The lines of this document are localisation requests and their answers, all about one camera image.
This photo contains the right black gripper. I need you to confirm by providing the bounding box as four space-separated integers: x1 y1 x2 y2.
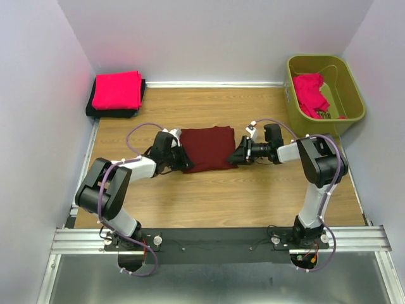
226 135 270 165

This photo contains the maroon t shirt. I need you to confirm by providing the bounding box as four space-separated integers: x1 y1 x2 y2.
180 126 238 174

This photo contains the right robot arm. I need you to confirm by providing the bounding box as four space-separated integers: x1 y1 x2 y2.
227 121 349 248

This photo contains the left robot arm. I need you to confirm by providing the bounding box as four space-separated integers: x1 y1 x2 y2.
75 129 193 250

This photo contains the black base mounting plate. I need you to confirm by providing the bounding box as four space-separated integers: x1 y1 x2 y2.
99 225 330 265

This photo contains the pink t shirt in bin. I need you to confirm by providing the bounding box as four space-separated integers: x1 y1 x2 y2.
292 73 336 120

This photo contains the folded pink t shirt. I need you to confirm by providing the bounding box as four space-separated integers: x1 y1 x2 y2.
92 71 142 110

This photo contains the olive green plastic bin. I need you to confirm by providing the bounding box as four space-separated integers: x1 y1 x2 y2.
284 54 366 137

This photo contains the folded black t shirt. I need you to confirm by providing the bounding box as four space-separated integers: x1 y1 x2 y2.
85 78 146 118

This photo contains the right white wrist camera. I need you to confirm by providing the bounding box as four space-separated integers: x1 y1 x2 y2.
246 120 258 141

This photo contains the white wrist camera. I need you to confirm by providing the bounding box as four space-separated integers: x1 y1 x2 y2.
246 120 258 141
163 129 182 148

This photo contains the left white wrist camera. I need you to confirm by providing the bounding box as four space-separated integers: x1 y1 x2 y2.
163 129 182 148

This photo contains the aluminium frame rail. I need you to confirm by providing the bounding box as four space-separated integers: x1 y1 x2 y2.
146 81 284 88

